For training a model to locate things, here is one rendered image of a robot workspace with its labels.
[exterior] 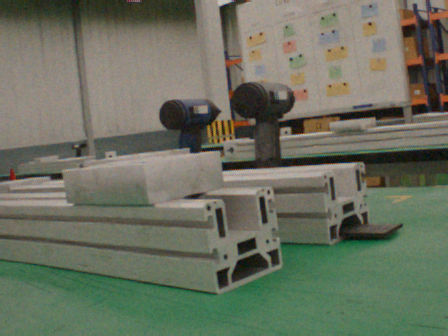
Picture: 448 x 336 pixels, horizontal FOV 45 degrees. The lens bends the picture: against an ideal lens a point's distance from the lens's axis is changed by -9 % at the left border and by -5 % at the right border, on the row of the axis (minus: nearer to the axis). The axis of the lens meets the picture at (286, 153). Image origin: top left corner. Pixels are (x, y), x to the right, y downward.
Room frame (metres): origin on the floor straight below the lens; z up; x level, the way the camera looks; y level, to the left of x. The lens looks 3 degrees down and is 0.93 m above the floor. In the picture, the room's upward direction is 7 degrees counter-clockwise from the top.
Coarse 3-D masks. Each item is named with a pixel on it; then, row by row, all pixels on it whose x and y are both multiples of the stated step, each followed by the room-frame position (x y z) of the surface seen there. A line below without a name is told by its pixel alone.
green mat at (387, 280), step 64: (384, 192) 1.01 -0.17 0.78; (320, 256) 0.59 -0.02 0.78; (384, 256) 0.55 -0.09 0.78; (0, 320) 0.47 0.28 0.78; (64, 320) 0.45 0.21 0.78; (128, 320) 0.43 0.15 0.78; (192, 320) 0.42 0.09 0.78; (256, 320) 0.41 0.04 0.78; (320, 320) 0.39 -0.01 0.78; (384, 320) 0.37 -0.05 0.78
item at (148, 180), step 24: (96, 168) 0.57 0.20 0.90; (120, 168) 0.55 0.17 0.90; (144, 168) 0.52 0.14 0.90; (168, 168) 0.55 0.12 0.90; (192, 168) 0.57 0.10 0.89; (216, 168) 0.60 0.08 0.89; (72, 192) 0.61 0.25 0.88; (96, 192) 0.58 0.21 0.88; (120, 192) 0.55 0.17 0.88; (144, 192) 0.53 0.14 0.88; (168, 192) 0.54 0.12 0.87; (192, 192) 0.57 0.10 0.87
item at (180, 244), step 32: (64, 192) 0.80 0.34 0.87; (224, 192) 0.57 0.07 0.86; (256, 192) 0.54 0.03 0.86; (0, 224) 0.74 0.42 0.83; (32, 224) 0.69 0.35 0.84; (64, 224) 0.64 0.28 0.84; (96, 224) 0.59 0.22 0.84; (128, 224) 0.57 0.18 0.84; (160, 224) 0.54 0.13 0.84; (192, 224) 0.51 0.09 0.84; (224, 224) 0.50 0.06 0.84; (256, 224) 0.54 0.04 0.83; (0, 256) 0.75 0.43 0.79; (32, 256) 0.70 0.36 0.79; (64, 256) 0.64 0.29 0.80; (96, 256) 0.60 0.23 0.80; (128, 256) 0.56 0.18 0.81; (160, 256) 0.53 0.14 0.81; (192, 256) 0.52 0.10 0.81; (224, 256) 0.50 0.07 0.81; (256, 256) 0.55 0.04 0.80; (192, 288) 0.50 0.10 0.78; (224, 288) 0.49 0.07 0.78
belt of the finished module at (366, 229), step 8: (344, 224) 0.71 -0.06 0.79; (352, 224) 0.70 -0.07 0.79; (360, 224) 0.69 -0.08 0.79; (368, 224) 0.68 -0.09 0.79; (376, 224) 0.68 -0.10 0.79; (384, 224) 0.67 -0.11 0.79; (392, 224) 0.66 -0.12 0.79; (400, 224) 0.66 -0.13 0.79; (344, 232) 0.65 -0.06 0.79; (352, 232) 0.65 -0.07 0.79; (360, 232) 0.64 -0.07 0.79; (368, 232) 0.64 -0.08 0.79; (376, 232) 0.63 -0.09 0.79; (384, 232) 0.62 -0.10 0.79; (392, 232) 0.64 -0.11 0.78
